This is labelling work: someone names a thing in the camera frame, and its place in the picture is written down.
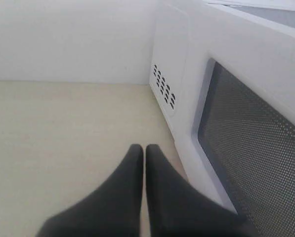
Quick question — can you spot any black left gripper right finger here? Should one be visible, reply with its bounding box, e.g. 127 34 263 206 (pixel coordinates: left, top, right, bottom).
146 144 258 237

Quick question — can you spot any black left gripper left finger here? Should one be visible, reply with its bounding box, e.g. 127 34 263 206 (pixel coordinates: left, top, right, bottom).
37 144 144 237

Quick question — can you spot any white microwave door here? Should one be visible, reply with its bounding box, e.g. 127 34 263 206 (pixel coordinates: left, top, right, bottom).
178 0 295 237

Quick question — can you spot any white microwave oven body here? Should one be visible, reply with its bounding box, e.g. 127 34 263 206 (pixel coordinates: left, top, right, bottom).
147 0 295 158

